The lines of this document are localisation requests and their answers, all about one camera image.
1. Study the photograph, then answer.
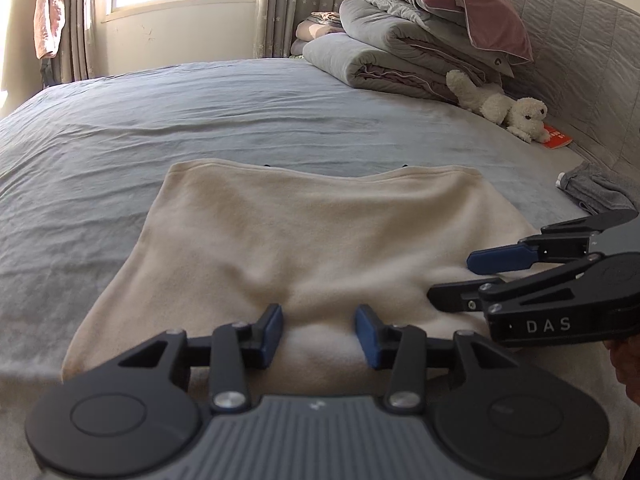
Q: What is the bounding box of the beige black raglan bear shirt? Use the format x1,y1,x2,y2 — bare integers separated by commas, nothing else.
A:
62,160,533,394

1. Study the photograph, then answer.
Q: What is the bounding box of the person right hand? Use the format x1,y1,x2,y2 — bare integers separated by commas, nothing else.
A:
603,335,640,404

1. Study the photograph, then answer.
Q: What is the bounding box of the grey folded garment pile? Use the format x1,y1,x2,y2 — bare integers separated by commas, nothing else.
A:
555,162,639,214

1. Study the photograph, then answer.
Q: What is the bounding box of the red paperback book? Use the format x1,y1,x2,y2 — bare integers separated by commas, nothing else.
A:
538,124,573,150

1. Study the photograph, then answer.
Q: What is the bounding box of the white plush toy dog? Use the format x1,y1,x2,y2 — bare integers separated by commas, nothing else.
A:
446,70,550,144

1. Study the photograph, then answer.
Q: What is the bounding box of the grey quilted headboard cover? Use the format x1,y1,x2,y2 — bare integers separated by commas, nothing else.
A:
504,0,639,179

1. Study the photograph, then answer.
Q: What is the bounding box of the upper folded grey quilt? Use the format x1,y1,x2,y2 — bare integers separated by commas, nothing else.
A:
340,0,512,87

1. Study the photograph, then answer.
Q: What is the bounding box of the folded grey quilt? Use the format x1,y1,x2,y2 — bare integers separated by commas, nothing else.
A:
303,34,457,104
340,0,512,87

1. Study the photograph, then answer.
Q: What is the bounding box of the lower folded grey quilt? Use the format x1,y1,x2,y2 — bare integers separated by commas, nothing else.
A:
303,34,457,104

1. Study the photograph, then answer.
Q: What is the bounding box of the grey bed sheet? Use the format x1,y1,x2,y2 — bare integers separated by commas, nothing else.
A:
0,56,640,480

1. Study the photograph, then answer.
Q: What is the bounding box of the light grey patterned quilt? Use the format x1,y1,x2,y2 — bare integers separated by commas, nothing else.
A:
354,0,467,28

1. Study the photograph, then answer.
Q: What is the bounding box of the grey left window curtain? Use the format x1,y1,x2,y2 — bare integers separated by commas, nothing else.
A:
39,0,98,88

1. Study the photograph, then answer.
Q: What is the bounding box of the pink hanging cloth bag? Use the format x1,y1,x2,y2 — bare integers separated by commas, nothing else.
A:
32,0,66,60

